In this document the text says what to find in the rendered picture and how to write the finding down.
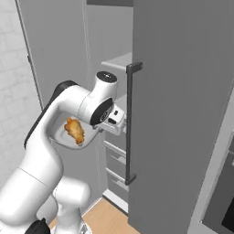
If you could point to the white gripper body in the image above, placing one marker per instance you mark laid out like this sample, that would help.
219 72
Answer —
114 128

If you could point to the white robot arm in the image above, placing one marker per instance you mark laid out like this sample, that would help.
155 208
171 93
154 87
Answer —
39 170

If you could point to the grey freezer drawer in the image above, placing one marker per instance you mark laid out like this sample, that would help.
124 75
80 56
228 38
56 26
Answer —
115 154
117 179

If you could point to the golden chicken drumstick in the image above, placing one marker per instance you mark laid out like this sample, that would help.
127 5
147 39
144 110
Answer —
75 130

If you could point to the pale grey meat container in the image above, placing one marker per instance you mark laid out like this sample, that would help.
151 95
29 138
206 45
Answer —
58 134

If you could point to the grey freezer rack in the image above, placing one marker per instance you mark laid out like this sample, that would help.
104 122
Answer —
119 62

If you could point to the wide grey fridge door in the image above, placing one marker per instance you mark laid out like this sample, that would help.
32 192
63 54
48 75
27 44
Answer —
179 115

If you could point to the grey fridge body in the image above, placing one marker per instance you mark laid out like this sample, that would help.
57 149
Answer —
106 33

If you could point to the narrow grey fridge door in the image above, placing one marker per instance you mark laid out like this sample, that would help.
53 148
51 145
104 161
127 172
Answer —
58 42

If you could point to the grey oven with dark window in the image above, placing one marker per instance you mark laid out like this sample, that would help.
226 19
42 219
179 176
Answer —
218 189

